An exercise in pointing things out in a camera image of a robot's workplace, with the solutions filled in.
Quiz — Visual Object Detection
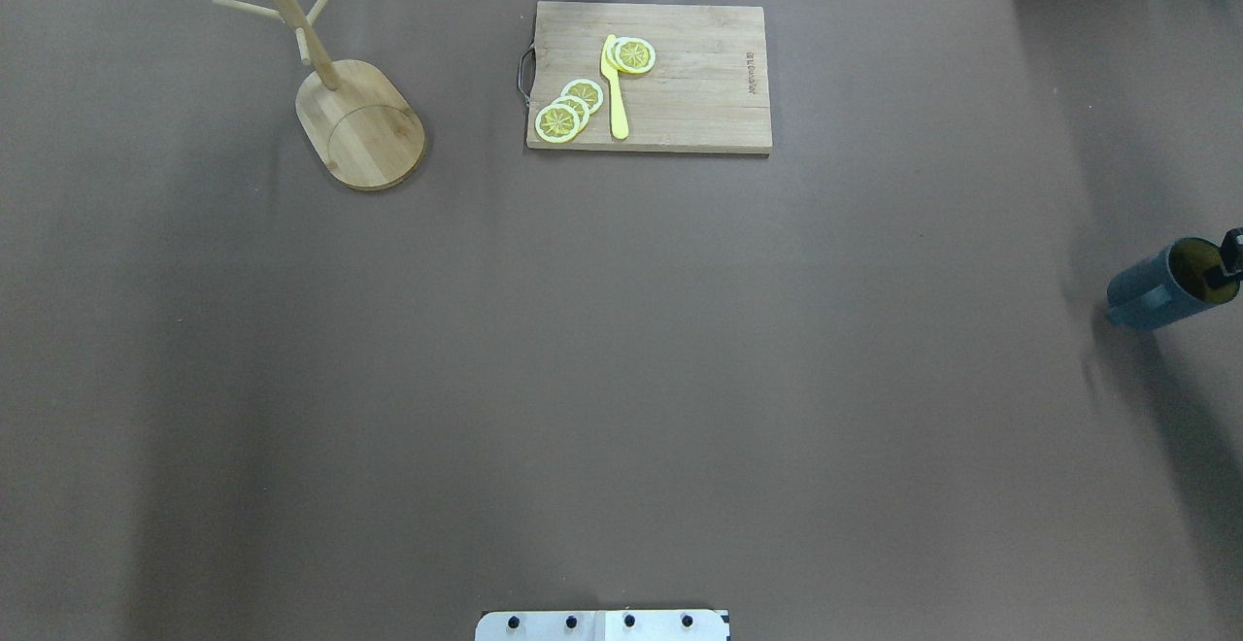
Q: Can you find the blue cup yellow inside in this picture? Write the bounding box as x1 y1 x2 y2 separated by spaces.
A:
1106 237 1241 330

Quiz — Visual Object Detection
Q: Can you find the wooden cup storage rack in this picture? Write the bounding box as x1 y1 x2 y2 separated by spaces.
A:
213 0 428 193

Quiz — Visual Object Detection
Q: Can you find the yellow plastic knife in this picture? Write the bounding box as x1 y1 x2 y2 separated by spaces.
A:
599 34 630 142

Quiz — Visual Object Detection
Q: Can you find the lemon slice top right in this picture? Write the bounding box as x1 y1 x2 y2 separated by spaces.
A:
610 36 656 75

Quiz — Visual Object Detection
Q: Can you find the bamboo cutting board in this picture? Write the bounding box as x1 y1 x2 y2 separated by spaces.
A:
525 1 773 155

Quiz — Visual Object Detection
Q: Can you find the lemon slice under knife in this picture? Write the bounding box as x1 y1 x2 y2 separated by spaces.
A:
602 35 625 73

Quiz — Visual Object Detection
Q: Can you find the lemon slice middle left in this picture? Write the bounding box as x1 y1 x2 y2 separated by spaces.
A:
554 94 590 127

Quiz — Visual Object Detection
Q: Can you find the lemon slice front left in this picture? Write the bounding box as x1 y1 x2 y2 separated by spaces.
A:
533 102 583 144

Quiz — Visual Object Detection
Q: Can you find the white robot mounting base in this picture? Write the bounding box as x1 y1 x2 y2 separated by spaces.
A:
474 607 732 640

